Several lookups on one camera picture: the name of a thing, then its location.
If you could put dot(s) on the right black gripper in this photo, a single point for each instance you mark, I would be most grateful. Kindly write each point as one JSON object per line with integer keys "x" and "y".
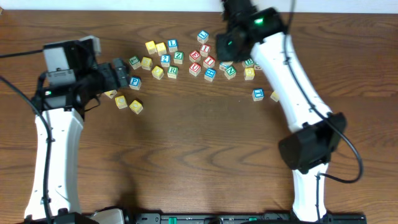
{"x": 221, "y": 54}

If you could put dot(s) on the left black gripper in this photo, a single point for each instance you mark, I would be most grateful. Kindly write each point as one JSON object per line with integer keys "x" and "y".
{"x": 111, "y": 83}

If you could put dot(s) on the blue 2 block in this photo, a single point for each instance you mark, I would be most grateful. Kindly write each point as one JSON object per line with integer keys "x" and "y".
{"x": 165, "y": 60}

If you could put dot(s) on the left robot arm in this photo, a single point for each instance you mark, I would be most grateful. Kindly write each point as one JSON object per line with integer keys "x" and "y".
{"x": 72, "y": 79}

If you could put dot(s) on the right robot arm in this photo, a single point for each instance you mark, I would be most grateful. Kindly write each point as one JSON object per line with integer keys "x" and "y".
{"x": 263, "y": 37}

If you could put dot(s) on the green L block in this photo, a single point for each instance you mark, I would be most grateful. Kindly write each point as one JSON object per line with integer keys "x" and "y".
{"x": 135, "y": 62}

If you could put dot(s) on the blue D block middle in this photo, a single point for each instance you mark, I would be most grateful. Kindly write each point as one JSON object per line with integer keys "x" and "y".
{"x": 224, "y": 65}

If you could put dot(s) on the blue P block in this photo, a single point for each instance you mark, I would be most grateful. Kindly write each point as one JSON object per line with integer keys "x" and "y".
{"x": 135, "y": 83}

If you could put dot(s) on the green N block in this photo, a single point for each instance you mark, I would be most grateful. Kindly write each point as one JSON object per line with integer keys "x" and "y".
{"x": 230, "y": 72}

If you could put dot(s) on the yellow block beside L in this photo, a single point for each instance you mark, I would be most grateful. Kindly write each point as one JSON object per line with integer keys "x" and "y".
{"x": 146, "y": 63}

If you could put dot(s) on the yellow block right middle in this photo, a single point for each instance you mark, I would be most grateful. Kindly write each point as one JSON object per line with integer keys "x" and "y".
{"x": 249, "y": 73}

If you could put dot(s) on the yellow block lower left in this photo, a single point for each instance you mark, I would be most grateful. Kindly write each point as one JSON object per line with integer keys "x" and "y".
{"x": 111, "y": 94}

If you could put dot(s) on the blue L block top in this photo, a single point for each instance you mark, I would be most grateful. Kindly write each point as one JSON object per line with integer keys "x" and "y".
{"x": 202, "y": 37}

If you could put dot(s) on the blue l block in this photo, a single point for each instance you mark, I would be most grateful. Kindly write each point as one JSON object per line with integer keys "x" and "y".
{"x": 202, "y": 37}
{"x": 172, "y": 45}

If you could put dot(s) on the yellow block top left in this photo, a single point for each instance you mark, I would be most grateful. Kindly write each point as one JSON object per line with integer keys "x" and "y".
{"x": 151, "y": 47}

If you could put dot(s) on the yellow block lower middle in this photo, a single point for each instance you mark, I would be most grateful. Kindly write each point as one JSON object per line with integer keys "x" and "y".
{"x": 121, "y": 102}

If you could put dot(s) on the blue H block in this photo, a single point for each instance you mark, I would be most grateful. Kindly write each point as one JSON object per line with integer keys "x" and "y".
{"x": 210, "y": 74}

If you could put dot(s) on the yellow block centre left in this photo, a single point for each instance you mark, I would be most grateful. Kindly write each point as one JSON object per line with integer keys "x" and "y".
{"x": 157, "y": 72}

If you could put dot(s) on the red E block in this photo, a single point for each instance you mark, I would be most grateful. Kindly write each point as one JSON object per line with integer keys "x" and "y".
{"x": 195, "y": 56}

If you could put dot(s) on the yellow block lower right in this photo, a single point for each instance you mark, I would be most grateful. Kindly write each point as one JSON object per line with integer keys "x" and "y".
{"x": 136, "y": 106}

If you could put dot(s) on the red U block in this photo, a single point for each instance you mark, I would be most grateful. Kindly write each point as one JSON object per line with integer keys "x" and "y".
{"x": 194, "y": 69}

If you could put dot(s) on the blue T block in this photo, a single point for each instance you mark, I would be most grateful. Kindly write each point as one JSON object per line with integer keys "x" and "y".
{"x": 258, "y": 94}

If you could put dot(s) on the green R block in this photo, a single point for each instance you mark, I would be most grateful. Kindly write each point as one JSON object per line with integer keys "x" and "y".
{"x": 172, "y": 72}

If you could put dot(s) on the blue L block left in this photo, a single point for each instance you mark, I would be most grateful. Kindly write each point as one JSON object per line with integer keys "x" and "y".
{"x": 172, "y": 45}

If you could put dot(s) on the yellow block far right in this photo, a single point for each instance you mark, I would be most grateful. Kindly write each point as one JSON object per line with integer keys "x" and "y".
{"x": 274, "y": 96}

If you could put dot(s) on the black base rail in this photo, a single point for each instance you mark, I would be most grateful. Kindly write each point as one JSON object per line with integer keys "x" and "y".
{"x": 156, "y": 218}

